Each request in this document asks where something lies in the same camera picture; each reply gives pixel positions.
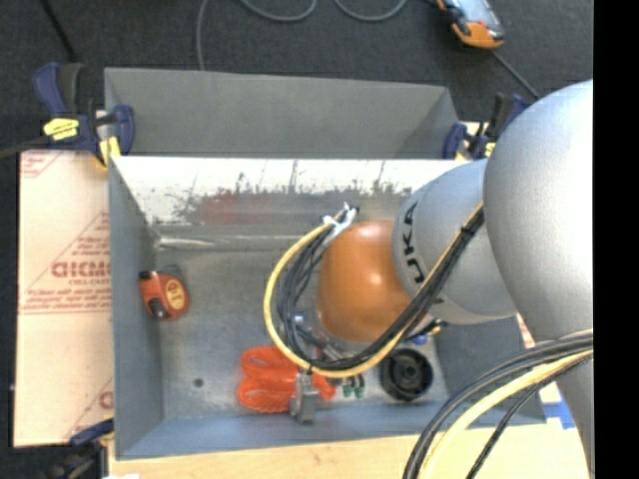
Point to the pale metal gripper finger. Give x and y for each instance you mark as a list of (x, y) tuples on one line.
[(305, 383), (303, 408)]

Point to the black round spool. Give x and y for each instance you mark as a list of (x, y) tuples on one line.
[(407, 373)]

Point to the grey metal bin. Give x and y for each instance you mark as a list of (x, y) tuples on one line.
[(224, 327)]

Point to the orange tape measure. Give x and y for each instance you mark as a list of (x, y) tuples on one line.
[(165, 295)]

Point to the brown cardboard board red print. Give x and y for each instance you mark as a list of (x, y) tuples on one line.
[(60, 347)]

